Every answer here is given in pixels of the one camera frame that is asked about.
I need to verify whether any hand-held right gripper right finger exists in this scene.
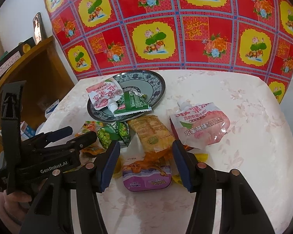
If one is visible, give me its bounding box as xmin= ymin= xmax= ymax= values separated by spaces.
xmin=172 ymin=140 xmax=275 ymax=234

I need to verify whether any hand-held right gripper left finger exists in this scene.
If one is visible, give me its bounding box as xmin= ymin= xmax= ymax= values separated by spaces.
xmin=20 ymin=140 xmax=121 ymax=234

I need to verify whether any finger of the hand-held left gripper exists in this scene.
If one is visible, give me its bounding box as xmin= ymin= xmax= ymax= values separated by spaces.
xmin=52 ymin=131 xmax=98 ymax=157
xmin=35 ymin=126 xmax=74 ymax=144

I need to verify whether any yellow green candy packet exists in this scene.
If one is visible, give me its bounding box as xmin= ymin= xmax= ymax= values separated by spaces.
xmin=75 ymin=121 xmax=99 ymax=137

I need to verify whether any green pea snack packet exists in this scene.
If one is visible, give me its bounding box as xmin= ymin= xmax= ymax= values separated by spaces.
xmin=98 ymin=121 xmax=131 ymax=148

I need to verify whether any purple snack tray packet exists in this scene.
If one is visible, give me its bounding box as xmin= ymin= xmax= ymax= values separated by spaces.
xmin=122 ymin=158 xmax=173 ymax=191

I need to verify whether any large pink jelly pouch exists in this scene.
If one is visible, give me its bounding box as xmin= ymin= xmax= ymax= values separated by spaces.
xmin=168 ymin=100 xmax=231 ymax=150

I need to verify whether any orange beige snack packet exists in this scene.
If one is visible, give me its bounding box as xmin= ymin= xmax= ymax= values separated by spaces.
xmin=126 ymin=114 xmax=177 ymax=163

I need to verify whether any small pink jelly pouch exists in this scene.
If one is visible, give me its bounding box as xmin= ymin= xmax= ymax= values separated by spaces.
xmin=86 ymin=77 xmax=124 ymax=114

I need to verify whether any green red-label snack packet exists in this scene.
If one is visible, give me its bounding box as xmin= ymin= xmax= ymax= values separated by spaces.
xmin=113 ymin=90 xmax=152 ymax=117

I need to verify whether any blue patterned ceramic plate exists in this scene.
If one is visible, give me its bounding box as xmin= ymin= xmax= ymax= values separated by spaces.
xmin=87 ymin=70 xmax=166 ymax=123

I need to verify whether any person's left forearm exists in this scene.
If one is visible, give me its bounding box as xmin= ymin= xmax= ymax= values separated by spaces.
xmin=0 ymin=192 xmax=23 ymax=234

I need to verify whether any person's left hand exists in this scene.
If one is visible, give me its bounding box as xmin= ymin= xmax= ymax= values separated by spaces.
xmin=0 ymin=191 xmax=33 ymax=225

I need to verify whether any blue white box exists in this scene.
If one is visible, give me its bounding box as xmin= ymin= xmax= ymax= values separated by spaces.
xmin=44 ymin=99 xmax=60 ymax=118

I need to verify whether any small blue white carton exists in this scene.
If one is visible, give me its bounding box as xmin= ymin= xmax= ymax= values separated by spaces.
xmin=20 ymin=121 xmax=38 ymax=138

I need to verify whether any wooden cabinet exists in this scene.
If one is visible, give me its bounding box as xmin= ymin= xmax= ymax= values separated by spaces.
xmin=0 ymin=35 xmax=77 ymax=166

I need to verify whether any white floral tablecloth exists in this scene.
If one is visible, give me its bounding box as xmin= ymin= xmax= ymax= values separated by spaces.
xmin=39 ymin=69 xmax=293 ymax=234

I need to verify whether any black box with pink label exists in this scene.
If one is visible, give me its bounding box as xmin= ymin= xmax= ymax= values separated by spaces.
xmin=0 ymin=37 xmax=35 ymax=87

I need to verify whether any black phone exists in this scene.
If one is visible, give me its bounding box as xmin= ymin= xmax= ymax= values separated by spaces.
xmin=33 ymin=12 xmax=43 ymax=45

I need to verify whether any red floral printed cloth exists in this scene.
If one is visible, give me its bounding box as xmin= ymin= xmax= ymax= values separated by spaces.
xmin=40 ymin=0 xmax=293 ymax=105

